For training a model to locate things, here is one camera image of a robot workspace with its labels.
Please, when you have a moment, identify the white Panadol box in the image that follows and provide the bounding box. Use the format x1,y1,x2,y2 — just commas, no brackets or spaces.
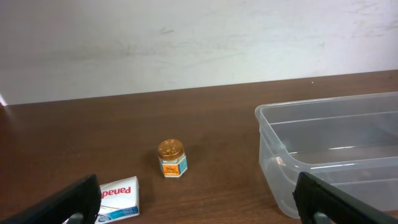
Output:
94,176,139,224

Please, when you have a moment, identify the gold-lid balm jar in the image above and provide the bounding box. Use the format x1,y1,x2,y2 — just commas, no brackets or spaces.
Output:
158,139,188,178

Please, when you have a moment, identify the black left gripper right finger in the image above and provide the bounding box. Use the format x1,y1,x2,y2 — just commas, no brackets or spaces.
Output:
293,172,397,224

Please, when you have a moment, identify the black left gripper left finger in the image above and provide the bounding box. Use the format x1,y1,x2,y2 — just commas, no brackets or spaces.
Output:
1,174,101,224

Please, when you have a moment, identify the clear plastic container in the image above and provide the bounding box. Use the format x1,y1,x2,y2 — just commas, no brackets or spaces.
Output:
255,92,397,218

